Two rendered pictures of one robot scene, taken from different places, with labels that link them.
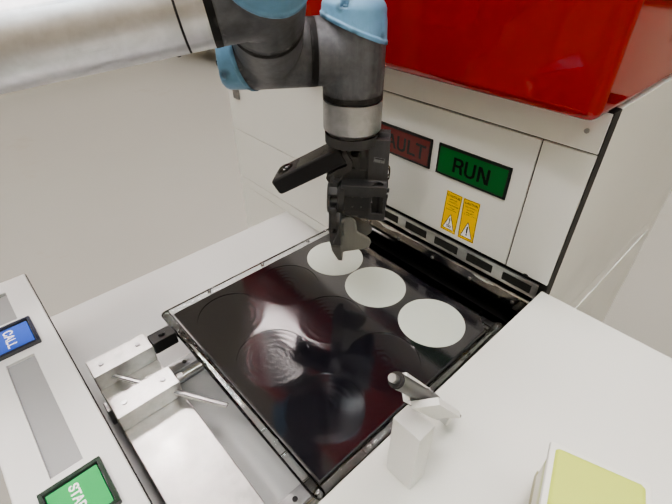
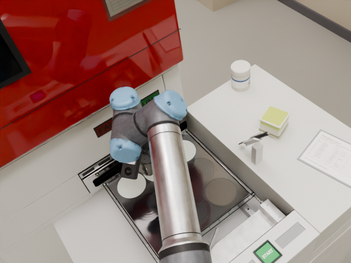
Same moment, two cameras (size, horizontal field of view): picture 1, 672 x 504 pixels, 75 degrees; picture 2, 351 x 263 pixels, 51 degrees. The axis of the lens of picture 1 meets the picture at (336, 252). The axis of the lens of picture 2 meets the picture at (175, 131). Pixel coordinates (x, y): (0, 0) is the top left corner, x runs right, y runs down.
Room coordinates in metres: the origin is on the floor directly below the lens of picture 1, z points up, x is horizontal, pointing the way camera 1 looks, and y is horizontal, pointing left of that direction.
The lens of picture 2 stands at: (0.25, 0.61, 1.96)
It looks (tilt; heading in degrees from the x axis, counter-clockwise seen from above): 50 degrees down; 287
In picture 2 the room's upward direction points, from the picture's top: 13 degrees counter-clockwise
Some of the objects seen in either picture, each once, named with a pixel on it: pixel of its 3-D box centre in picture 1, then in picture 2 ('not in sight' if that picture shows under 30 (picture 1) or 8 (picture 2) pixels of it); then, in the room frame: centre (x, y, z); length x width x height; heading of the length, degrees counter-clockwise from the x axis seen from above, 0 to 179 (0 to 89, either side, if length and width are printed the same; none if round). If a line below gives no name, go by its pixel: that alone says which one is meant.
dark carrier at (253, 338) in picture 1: (330, 319); (175, 188); (0.47, 0.01, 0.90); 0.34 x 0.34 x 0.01; 43
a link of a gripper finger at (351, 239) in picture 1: (351, 241); (152, 163); (0.54, -0.02, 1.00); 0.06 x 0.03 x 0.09; 84
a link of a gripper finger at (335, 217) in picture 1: (336, 216); not in sight; (0.53, 0.00, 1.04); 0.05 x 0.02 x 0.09; 174
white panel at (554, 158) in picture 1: (350, 161); (83, 157); (0.77, -0.03, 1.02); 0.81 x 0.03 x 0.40; 43
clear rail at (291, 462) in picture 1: (228, 388); (209, 228); (0.35, 0.14, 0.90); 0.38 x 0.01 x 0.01; 43
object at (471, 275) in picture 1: (411, 259); (139, 153); (0.63, -0.14, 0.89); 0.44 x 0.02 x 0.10; 43
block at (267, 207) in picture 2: not in sight; (272, 212); (0.16, 0.08, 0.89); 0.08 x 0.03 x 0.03; 133
